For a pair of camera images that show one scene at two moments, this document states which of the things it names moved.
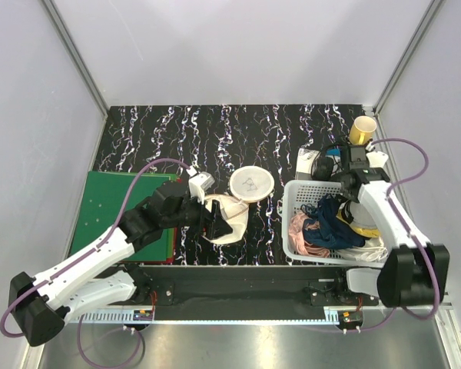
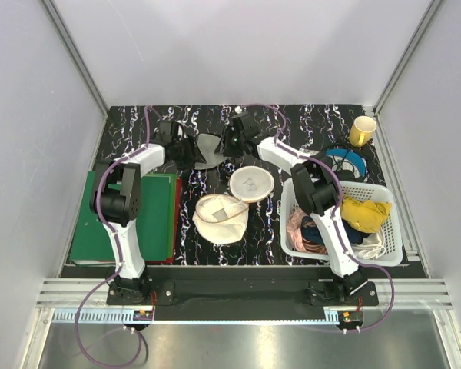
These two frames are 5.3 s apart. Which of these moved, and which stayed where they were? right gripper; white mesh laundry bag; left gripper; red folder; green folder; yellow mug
Moved: left gripper; right gripper
Stayed: yellow mug; red folder; green folder; white mesh laundry bag
